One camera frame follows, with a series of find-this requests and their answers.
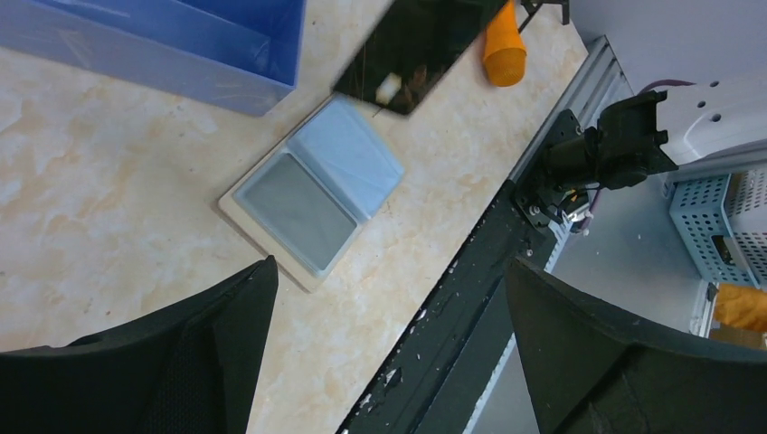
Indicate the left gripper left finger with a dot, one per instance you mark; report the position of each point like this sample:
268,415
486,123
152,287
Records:
190,367

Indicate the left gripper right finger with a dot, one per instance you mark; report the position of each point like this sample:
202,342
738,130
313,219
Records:
592,367

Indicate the single black credit card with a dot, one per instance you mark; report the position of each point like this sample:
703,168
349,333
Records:
297,211

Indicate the beige card holder wallet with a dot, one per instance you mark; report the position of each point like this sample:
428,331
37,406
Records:
344,152

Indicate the blue three-compartment box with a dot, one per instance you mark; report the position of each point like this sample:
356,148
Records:
237,55

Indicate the perforated metal panel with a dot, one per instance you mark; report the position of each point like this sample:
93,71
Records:
722,221

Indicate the orange cylindrical object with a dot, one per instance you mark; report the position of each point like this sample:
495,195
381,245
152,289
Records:
504,56

